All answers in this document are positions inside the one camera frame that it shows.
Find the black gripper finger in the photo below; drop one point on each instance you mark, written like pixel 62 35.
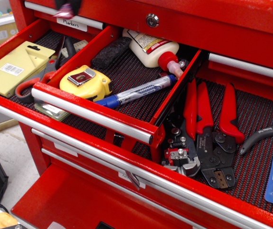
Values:
pixel 59 3
pixel 76 4

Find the silver round drawer lock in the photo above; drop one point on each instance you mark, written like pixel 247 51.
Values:
pixel 152 20

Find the white ribbed plastic part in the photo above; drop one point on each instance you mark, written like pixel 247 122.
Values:
pixel 80 45

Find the red bottom open drawer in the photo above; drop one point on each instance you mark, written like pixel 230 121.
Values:
pixel 82 202

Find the white markers label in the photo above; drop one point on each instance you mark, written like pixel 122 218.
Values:
pixel 72 24

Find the yellow object bottom left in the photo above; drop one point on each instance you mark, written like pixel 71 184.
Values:
pixel 6 220

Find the grey handled cutter pliers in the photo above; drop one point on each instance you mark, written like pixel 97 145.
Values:
pixel 254 138

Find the small red glue tube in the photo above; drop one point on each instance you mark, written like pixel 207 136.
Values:
pixel 65 12

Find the white wood glue bottle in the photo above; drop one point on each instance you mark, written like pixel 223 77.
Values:
pixel 153 51

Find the red small open drawer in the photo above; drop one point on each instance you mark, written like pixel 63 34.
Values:
pixel 140 119

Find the yellow tape measure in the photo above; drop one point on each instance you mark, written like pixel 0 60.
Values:
pixel 87 83

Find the black foam eraser block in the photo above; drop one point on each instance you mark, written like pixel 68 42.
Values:
pixel 109 53

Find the blue BIC marker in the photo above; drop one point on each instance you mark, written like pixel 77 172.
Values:
pixel 137 92

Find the yellow flat card package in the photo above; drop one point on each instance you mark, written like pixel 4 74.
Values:
pixel 20 64

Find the clear small plastic case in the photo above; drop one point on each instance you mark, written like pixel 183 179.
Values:
pixel 52 111

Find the red tool chest cabinet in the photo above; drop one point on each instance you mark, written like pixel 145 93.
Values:
pixel 238 29

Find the red and grey scissors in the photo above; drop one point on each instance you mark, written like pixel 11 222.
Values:
pixel 53 64

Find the red handled wire stripper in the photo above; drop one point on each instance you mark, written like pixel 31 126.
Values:
pixel 178 147

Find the red handled crimping tool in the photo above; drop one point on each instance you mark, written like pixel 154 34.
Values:
pixel 216 149

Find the red wide open drawer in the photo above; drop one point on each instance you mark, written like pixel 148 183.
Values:
pixel 78 145

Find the small silver bolt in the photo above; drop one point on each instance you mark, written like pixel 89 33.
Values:
pixel 182 64

